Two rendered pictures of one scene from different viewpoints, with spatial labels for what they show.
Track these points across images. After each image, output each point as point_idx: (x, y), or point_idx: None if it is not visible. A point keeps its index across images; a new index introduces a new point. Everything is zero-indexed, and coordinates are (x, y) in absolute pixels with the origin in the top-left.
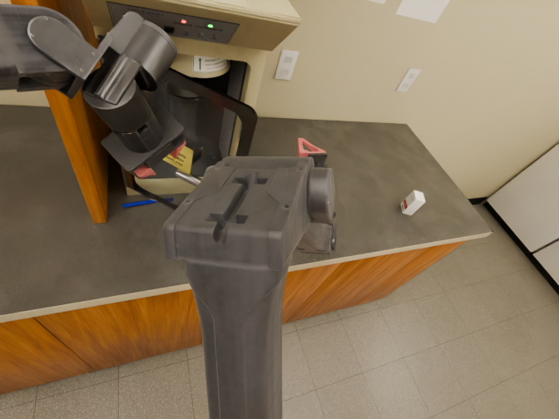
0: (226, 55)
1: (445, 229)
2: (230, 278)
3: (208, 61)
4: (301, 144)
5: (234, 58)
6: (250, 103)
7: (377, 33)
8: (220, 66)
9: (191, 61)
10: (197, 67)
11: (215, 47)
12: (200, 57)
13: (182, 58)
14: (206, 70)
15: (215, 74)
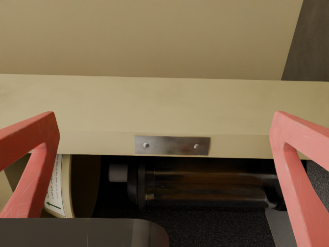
0: (5, 192)
1: None
2: None
3: (47, 192)
4: (19, 187)
5: (4, 182)
6: (98, 141)
7: None
8: (56, 170)
9: (55, 212)
10: (59, 210)
11: (0, 206)
12: (46, 202)
13: (58, 217)
14: (59, 199)
15: (65, 186)
